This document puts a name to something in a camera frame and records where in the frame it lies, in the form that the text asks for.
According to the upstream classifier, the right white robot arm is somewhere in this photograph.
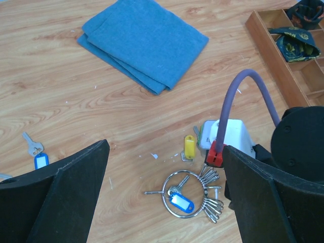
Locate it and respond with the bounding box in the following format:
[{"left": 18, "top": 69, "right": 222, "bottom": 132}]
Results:
[{"left": 253, "top": 106, "right": 323, "bottom": 184}]

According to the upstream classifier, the folded blue cloth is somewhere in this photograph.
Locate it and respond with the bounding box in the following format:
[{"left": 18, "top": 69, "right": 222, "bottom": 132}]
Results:
[{"left": 77, "top": 1, "right": 209, "bottom": 95}]

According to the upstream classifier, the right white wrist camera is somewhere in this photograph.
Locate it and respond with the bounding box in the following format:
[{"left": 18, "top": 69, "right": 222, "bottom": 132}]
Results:
[{"left": 201, "top": 119, "right": 256, "bottom": 158}]

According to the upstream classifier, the wooden compartment tray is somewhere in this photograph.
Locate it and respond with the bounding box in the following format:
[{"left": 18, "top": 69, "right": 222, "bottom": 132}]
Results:
[{"left": 246, "top": 9, "right": 323, "bottom": 107}]

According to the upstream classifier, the yellow key tag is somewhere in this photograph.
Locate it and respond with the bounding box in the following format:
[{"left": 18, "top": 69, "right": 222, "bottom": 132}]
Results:
[{"left": 184, "top": 135, "right": 196, "bottom": 160}]

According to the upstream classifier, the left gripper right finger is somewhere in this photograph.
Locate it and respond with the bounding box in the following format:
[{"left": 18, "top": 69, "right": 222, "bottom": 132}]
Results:
[{"left": 222, "top": 146, "right": 323, "bottom": 242}]

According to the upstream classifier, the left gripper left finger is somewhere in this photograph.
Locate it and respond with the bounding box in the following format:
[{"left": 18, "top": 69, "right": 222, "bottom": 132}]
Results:
[{"left": 1, "top": 140, "right": 110, "bottom": 242}]

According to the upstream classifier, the green key tag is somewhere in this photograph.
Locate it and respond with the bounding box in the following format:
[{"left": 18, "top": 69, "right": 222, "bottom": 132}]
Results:
[{"left": 193, "top": 120, "right": 216, "bottom": 150}]

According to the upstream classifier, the silver metal keyring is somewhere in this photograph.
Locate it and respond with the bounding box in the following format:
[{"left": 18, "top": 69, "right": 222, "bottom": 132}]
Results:
[{"left": 143, "top": 167, "right": 224, "bottom": 224}]

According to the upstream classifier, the light blue key tag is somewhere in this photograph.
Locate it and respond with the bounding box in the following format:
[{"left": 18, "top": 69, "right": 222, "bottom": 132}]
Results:
[{"left": 34, "top": 153, "right": 49, "bottom": 170}]

